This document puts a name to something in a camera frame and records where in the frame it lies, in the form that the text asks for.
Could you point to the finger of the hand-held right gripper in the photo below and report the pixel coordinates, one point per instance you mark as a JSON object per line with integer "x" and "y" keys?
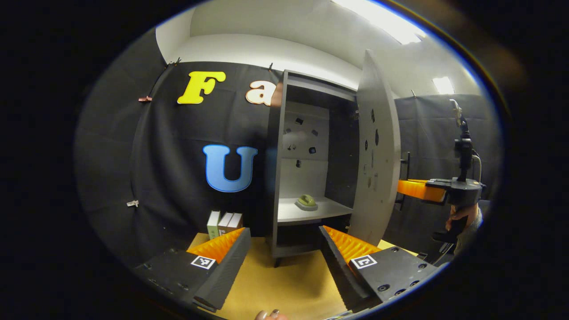
{"x": 418, "y": 189}

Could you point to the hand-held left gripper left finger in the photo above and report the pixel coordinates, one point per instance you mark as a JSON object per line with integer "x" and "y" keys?
{"x": 231, "y": 266}

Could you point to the long ceiling light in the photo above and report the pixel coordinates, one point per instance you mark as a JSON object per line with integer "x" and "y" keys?
{"x": 386, "y": 20}

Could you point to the beige cabinet door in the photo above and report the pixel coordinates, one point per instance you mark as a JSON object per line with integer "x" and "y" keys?
{"x": 382, "y": 178}

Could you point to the grey cabinet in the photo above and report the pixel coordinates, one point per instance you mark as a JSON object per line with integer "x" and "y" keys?
{"x": 275, "y": 178}

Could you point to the green white box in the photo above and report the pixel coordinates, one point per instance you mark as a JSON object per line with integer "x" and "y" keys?
{"x": 213, "y": 226}

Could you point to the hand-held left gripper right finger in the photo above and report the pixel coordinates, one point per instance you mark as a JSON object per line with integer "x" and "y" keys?
{"x": 338, "y": 266}

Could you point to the white clip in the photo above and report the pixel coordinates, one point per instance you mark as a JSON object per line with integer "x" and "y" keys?
{"x": 132, "y": 203}

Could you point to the grey cabinet shelf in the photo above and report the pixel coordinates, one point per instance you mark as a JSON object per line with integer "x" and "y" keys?
{"x": 306, "y": 215}

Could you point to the small ceiling light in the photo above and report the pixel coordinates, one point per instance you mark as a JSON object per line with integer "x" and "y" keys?
{"x": 443, "y": 85}

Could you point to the black backdrop cloth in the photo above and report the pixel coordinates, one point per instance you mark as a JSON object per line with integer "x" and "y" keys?
{"x": 178, "y": 178}

